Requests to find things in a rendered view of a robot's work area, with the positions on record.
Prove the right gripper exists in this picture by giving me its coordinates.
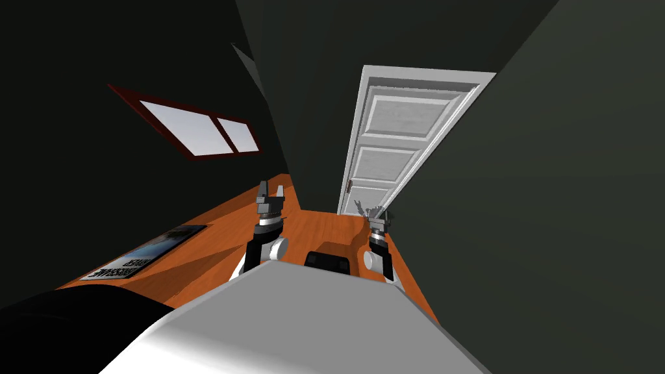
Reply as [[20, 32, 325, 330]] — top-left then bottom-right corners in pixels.
[[353, 199, 392, 236]]

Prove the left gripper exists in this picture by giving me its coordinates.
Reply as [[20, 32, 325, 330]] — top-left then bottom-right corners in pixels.
[[255, 181, 286, 221]]

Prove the white panelled door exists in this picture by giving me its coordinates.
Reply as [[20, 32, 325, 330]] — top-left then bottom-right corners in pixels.
[[339, 77, 482, 216]]

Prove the red-framed window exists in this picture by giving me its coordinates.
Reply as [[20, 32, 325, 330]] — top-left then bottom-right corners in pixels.
[[107, 83, 264, 162]]

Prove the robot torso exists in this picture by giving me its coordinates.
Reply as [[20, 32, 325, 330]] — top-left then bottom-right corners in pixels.
[[98, 251, 492, 374]]

